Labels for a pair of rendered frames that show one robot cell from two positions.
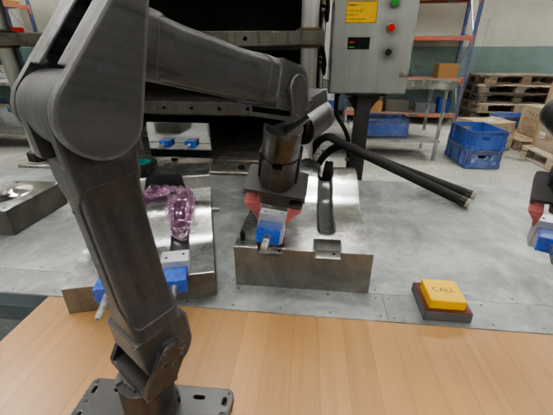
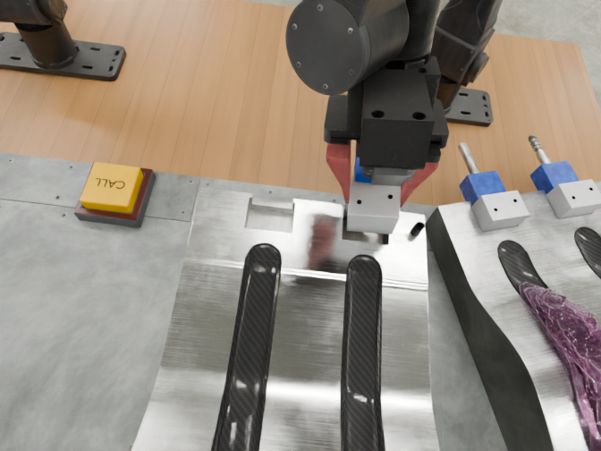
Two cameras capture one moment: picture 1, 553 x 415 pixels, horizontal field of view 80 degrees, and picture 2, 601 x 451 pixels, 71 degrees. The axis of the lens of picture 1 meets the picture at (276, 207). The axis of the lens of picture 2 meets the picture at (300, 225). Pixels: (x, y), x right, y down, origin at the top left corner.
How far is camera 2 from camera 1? 0.77 m
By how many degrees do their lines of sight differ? 92
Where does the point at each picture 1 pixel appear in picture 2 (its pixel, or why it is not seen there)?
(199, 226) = (514, 313)
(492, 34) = not seen: outside the picture
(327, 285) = not seen: hidden behind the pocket
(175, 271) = (488, 190)
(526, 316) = (13, 177)
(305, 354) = (306, 143)
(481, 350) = (114, 140)
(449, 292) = (105, 177)
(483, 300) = (45, 206)
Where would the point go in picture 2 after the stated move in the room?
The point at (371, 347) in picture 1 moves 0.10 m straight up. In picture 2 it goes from (234, 148) to (230, 99)
